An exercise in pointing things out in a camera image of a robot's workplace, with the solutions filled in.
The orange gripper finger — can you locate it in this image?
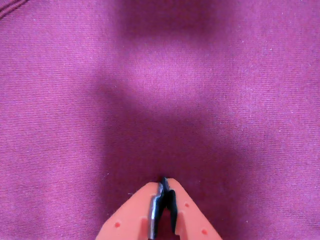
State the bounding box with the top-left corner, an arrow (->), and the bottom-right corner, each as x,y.
165,177 -> 224,240
94,176 -> 168,240

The dark red cloth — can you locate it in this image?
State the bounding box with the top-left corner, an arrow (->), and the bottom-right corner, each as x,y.
0,0 -> 320,240

